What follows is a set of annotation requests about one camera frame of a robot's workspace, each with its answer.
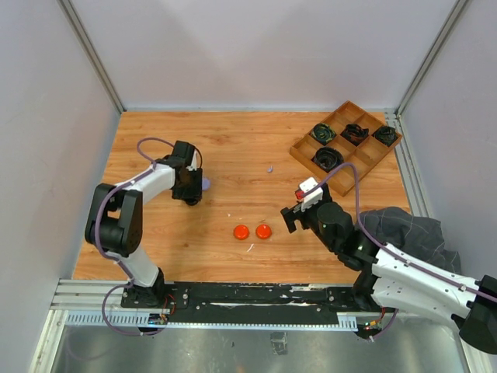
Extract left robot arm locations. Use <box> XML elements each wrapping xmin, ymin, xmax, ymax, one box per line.
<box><xmin>84</xmin><ymin>138</ymin><xmax>203</xmax><ymax>308</ymax></box>

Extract grey checked cloth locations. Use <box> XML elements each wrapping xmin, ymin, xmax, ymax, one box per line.
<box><xmin>360</xmin><ymin>207</ymin><xmax>461</xmax><ymax>274</ymax></box>

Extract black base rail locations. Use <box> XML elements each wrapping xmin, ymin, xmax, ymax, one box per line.
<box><xmin>120</xmin><ymin>282</ymin><xmax>381</xmax><ymax>326</ymax></box>

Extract rolled dark belt lower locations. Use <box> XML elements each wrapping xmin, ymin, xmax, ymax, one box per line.
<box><xmin>312</xmin><ymin>147</ymin><xmax>344</xmax><ymax>173</ymax></box>

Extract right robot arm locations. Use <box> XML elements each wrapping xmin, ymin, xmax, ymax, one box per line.
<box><xmin>280</xmin><ymin>201</ymin><xmax>496</xmax><ymax>354</ymax></box>

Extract purple earbud case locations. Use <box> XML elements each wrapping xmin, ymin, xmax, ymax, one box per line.
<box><xmin>202</xmin><ymin>177</ymin><xmax>211</xmax><ymax>191</ymax></box>

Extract black earbud case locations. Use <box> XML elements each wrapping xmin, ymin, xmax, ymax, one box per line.
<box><xmin>185</xmin><ymin>199</ymin><xmax>200</xmax><ymax>206</ymax></box>

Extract rolled dark belt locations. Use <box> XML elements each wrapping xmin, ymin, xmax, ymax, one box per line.
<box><xmin>312</xmin><ymin>147</ymin><xmax>344</xmax><ymax>173</ymax></box>
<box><xmin>374</xmin><ymin>126</ymin><xmax>398</xmax><ymax>146</ymax></box>
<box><xmin>341</xmin><ymin>124</ymin><xmax>369</xmax><ymax>146</ymax></box>

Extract rolled dark belt top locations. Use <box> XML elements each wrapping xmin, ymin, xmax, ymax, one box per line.
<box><xmin>341</xmin><ymin>124</ymin><xmax>369</xmax><ymax>146</ymax></box>

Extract rolled dark belt right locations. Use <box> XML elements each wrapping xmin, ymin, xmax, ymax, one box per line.
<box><xmin>374</xmin><ymin>126</ymin><xmax>398</xmax><ymax>146</ymax></box>

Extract orange earbud case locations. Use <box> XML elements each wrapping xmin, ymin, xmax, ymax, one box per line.
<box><xmin>255</xmin><ymin>224</ymin><xmax>273</xmax><ymax>239</ymax></box>
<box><xmin>233</xmin><ymin>225</ymin><xmax>250</xmax><ymax>240</ymax></box>

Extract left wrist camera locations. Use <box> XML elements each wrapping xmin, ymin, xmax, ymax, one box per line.
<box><xmin>187</xmin><ymin>151</ymin><xmax>199</xmax><ymax>171</ymax></box>

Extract wooden divided tray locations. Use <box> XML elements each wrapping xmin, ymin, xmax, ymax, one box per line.
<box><xmin>287</xmin><ymin>100</ymin><xmax>402</xmax><ymax>196</ymax></box>

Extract rolled green patterned belt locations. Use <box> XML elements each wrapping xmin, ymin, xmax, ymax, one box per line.
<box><xmin>311</xmin><ymin>123</ymin><xmax>336</xmax><ymax>145</ymax></box>

